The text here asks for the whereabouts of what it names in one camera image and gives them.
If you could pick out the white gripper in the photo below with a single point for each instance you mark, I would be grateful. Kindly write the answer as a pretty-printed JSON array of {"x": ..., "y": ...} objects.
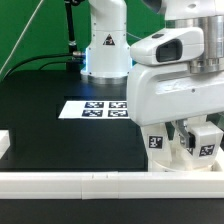
[{"x": 170, "y": 92}]

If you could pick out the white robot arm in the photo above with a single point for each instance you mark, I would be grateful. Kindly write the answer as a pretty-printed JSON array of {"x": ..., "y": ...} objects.
[{"x": 193, "y": 34}]

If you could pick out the white marker sheet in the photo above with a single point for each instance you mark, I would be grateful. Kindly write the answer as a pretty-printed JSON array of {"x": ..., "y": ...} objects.
[{"x": 94, "y": 110}]

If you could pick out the white U-shaped fence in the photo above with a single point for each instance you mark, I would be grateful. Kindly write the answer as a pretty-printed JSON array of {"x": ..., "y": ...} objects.
[{"x": 114, "y": 185}]

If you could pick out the black vertical pole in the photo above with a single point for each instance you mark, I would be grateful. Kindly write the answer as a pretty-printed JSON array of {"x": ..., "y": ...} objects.
[{"x": 71, "y": 65}]

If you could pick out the thin grey rod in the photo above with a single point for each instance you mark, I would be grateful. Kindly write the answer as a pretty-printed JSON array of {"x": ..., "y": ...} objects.
[{"x": 26, "y": 27}]

